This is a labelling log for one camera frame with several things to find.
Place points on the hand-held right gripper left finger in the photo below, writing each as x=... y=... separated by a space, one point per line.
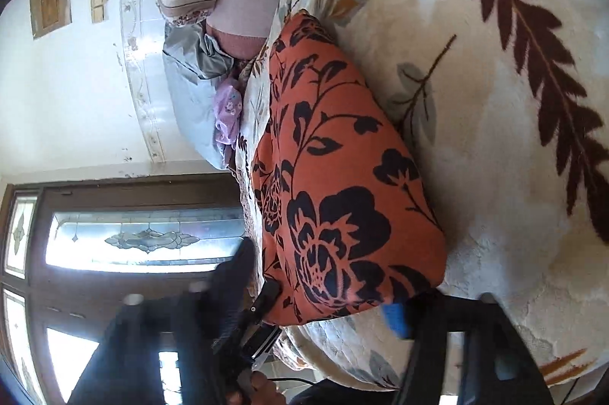
x=228 y=291

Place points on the wooden door with stained glass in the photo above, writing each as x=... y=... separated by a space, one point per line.
x=142 y=195

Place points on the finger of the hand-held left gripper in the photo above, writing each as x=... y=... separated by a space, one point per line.
x=267 y=298

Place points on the small wooden wall panel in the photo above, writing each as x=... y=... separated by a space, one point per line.
x=99 y=3

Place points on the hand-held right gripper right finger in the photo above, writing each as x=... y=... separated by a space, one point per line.
x=395 y=319

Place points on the purple cloth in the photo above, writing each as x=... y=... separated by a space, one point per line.
x=227 y=105

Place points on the orange floral cloth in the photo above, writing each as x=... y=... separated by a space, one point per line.
x=333 y=148

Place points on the person's left hand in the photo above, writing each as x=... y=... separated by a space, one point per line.
x=259 y=390

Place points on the grey-blue cloth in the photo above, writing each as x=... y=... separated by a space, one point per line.
x=190 y=100

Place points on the cream leaf-print blanket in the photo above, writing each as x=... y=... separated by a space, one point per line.
x=476 y=148

